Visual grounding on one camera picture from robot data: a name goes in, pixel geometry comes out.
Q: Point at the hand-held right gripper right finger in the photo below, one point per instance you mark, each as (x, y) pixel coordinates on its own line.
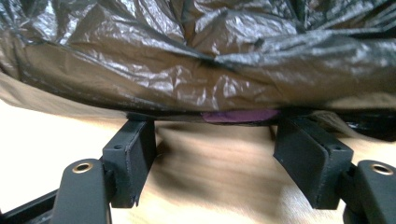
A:
(308, 161)

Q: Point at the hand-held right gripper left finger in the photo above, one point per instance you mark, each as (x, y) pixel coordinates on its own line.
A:
(129, 161)

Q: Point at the black bag-lined bin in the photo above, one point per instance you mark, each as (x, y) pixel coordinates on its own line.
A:
(186, 62)

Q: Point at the purple flat piece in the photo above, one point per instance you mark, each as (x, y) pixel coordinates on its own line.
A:
(239, 116)

